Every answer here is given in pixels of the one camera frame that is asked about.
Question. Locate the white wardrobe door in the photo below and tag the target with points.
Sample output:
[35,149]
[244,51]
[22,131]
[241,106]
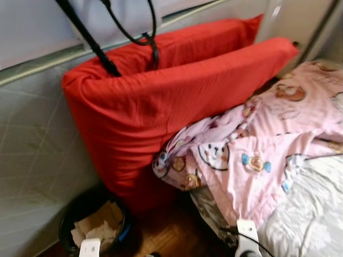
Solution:
[300,21]

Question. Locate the crumpled tan paper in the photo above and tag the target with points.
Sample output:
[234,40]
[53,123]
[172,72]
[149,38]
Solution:
[99,225]

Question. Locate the black round waste bin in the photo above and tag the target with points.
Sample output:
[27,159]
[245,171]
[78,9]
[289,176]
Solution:
[64,230]

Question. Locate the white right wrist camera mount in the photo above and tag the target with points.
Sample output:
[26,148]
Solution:
[247,233]

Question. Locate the beige floral bed sheet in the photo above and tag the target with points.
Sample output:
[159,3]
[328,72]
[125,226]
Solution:
[311,214]

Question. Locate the black slanted pole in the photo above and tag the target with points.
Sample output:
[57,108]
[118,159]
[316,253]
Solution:
[88,40]

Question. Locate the pink cartoon print blanket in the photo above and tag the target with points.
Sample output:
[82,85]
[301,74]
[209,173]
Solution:
[268,160]

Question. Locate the red cushion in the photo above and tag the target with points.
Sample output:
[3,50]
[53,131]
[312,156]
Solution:
[161,107]

